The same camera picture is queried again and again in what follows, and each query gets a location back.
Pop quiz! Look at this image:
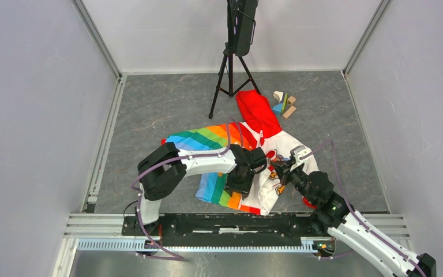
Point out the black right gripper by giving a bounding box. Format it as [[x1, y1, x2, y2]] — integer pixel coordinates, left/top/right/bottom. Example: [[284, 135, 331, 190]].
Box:
[[270, 159, 316, 205]]

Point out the rainbow hooded zip jacket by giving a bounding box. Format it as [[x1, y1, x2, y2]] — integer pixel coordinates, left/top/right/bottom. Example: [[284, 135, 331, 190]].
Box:
[[163, 90, 302, 215]]

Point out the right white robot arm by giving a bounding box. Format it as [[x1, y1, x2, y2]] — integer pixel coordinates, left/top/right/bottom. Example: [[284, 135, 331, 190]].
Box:
[[271, 160, 437, 276]]

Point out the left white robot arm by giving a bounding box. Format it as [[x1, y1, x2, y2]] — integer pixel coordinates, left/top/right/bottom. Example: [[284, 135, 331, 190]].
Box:
[[132, 142, 267, 235]]

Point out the long wooden block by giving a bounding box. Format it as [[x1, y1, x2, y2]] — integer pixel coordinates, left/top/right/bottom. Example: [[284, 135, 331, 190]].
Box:
[[282, 106, 296, 119]]

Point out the blue triangular toy block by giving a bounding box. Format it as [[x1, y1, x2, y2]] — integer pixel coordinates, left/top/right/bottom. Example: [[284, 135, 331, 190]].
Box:
[[272, 103, 283, 115]]

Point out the green flat toy block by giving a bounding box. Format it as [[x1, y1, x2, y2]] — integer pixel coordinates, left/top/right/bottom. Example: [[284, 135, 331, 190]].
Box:
[[281, 93, 288, 113]]

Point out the small wooden cube block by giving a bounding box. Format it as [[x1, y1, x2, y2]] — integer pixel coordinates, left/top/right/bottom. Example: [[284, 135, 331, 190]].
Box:
[[286, 96, 296, 106]]

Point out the white arch toy block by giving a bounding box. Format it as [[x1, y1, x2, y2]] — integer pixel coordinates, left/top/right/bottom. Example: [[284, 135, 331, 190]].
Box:
[[273, 91, 286, 103]]

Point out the black panel on tripod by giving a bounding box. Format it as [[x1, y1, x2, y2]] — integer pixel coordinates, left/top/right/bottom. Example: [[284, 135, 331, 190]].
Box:
[[227, 0, 258, 57]]

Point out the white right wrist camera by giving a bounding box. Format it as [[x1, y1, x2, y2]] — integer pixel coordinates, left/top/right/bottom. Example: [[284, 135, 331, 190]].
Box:
[[290, 145, 313, 164]]

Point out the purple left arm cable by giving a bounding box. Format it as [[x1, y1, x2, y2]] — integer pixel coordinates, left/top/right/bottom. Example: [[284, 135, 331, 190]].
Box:
[[130, 117, 245, 261]]

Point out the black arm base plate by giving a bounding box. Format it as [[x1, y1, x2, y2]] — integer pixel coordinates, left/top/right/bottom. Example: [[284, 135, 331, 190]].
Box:
[[121, 212, 335, 248]]

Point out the black camera tripod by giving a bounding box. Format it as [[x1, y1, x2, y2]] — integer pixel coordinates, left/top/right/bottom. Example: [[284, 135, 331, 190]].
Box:
[[208, 42, 262, 119]]

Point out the slotted cable duct rail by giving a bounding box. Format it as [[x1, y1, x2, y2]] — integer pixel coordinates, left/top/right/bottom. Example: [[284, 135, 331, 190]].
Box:
[[77, 238, 316, 253]]

